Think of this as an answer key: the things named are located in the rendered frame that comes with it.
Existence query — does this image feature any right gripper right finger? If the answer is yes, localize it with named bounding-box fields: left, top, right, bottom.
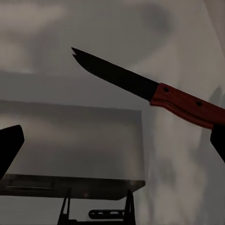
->
left=210, top=125, right=225, bottom=162

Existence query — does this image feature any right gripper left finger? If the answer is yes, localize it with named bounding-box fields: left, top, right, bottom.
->
left=0, top=125, right=24, bottom=180

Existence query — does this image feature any parer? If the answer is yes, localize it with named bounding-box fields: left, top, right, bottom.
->
left=72, top=47, right=225, bottom=126

